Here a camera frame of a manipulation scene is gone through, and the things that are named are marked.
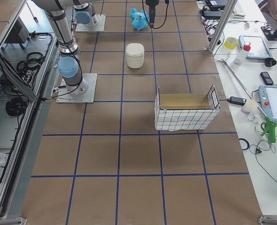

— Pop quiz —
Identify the yellow tape roll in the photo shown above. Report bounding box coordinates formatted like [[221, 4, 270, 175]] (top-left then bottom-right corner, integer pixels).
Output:
[[224, 37, 238, 49]]

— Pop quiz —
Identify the white squeeze bottle red cap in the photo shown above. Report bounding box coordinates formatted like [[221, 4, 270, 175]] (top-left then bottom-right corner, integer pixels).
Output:
[[234, 42, 251, 65]]

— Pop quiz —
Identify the wooden box with grid cloth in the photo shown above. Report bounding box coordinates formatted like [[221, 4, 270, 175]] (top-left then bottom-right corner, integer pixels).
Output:
[[154, 85, 221, 131]]

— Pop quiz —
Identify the grey teach pendant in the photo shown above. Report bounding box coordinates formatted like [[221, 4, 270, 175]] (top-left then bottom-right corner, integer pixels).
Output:
[[258, 85, 277, 122]]

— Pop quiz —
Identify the white trash can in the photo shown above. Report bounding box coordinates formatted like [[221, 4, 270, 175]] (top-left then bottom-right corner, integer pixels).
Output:
[[125, 43, 145, 69]]

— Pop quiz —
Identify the blue teddy bear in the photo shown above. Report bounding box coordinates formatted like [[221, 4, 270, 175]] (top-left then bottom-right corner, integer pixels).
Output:
[[130, 8, 150, 30]]

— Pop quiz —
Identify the green handled grabber tool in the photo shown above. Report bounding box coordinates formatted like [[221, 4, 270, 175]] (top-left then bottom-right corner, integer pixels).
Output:
[[220, 58, 277, 143]]

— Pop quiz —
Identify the black power adapter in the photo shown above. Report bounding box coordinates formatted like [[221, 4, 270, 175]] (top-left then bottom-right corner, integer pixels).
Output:
[[227, 96, 246, 106]]

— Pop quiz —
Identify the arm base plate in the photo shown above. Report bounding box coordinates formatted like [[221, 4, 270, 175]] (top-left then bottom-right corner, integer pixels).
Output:
[[56, 74, 98, 104], [76, 12, 106, 33]]

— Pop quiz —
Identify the aluminium frame post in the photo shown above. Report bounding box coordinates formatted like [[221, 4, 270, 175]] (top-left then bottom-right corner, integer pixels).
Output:
[[208, 0, 237, 53]]

